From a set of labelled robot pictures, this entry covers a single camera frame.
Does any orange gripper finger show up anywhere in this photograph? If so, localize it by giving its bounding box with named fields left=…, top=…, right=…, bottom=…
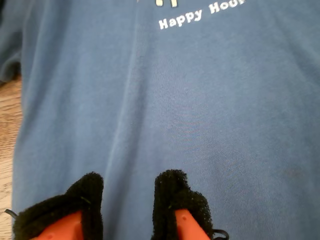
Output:
left=154, top=169, right=215, bottom=240
left=12, top=171, right=105, bottom=240

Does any blue printed T-shirt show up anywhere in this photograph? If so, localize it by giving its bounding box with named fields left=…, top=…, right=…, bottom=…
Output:
left=0, top=0, right=320, bottom=240

